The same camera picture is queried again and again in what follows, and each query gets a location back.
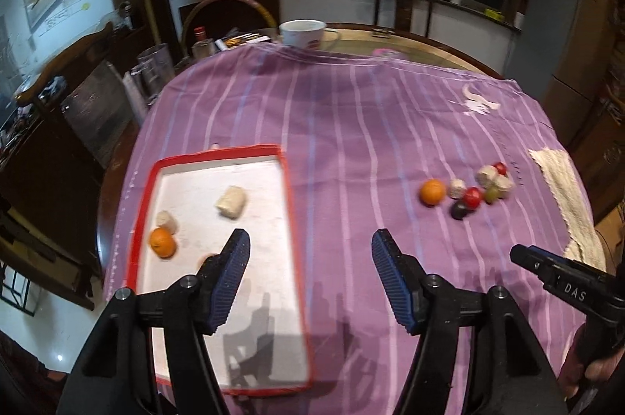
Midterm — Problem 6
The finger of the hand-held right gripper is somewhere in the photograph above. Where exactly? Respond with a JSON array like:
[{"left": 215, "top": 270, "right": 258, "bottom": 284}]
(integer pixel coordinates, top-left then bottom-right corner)
[
  {"left": 509, "top": 244, "right": 552, "bottom": 283},
  {"left": 526, "top": 245, "right": 609, "bottom": 278}
]

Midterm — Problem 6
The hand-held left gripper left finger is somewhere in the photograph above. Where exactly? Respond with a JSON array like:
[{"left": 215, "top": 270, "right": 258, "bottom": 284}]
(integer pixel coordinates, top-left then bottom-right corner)
[{"left": 56, "top": 228, "right": 251, "bottom": 415}]

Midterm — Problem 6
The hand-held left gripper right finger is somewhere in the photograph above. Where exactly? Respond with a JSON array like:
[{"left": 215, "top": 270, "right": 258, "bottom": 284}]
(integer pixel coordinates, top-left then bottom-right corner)
[{"left": 371, "top": 228, "right": 570, "bottom": 415}]

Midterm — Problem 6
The white tray with red rim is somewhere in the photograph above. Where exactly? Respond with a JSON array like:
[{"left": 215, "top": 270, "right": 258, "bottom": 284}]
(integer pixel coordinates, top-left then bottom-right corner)
[{"left": 126, "top": 144, "right": 313, "bottom": 396}]

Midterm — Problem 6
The person's right hand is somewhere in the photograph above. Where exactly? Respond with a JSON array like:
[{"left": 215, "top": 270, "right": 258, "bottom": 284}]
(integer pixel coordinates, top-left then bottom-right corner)
[{"left": 557, "top": 324, "right": 625, "bottom": 402}]

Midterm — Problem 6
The large beige block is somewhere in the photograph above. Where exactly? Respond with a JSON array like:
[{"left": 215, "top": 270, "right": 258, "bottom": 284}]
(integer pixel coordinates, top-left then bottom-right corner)
[{"left": 216, "top": 185, "right": 248, "bottom": 221}]

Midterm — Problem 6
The cream knitted cloth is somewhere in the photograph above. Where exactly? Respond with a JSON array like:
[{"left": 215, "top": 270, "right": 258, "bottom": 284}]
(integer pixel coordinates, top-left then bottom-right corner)
[{"left": 529, "top": 148, "right": 607, "bottom": 272}]

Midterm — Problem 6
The small beige block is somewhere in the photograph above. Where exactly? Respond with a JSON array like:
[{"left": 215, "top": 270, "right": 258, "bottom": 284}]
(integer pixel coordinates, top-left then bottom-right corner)
[{"left": 155, "top": 210, "right": 179, "bottom": 234}]

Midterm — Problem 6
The purple striped tablecloth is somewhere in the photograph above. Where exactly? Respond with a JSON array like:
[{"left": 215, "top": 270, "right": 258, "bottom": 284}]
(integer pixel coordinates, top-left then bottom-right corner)
[{"left": 104, "top": 41, "right": 609, "bottom": 415}]

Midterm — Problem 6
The dark wooden cabinet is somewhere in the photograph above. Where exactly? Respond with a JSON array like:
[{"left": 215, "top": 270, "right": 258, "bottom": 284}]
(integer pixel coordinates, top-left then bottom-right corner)
[{"left": 0, "top": 103, "right": 105, "bottom": 311}]

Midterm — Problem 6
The clear plastic pitcher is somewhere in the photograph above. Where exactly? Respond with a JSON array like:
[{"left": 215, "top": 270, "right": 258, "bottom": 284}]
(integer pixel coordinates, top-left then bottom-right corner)
[{"left": 137, "top": 45, "right": 175, "bottom": 103}]

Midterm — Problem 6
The glass jar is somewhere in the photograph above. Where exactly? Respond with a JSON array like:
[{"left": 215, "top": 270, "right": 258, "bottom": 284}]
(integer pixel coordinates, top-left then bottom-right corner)
[{"left": 192, "top": 39, "right": 218, "bottom": 59}]

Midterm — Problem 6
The booklet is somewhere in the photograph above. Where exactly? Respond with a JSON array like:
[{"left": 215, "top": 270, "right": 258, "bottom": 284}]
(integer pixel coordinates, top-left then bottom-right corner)
[{"left": 215, "top": 33, "right": 270, "bottom": 51}]

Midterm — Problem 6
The white bowl with red print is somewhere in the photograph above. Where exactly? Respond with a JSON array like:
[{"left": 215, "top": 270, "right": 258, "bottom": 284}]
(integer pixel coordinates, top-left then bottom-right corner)
[{"left": 279, "top": 19, "right": 340, "bottom": 50}]

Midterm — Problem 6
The carved wooden chair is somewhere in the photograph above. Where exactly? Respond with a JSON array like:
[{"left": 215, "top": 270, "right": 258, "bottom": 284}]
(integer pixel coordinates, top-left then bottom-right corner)
[{"left": 14, "top": 22, "right": 142, "bottom": 172}]

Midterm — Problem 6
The dark wooden chair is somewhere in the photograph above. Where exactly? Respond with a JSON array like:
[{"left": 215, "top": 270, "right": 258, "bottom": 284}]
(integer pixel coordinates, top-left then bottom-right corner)
[{"left": 370, "top": 0, "right": 439, "bottom": 37}]

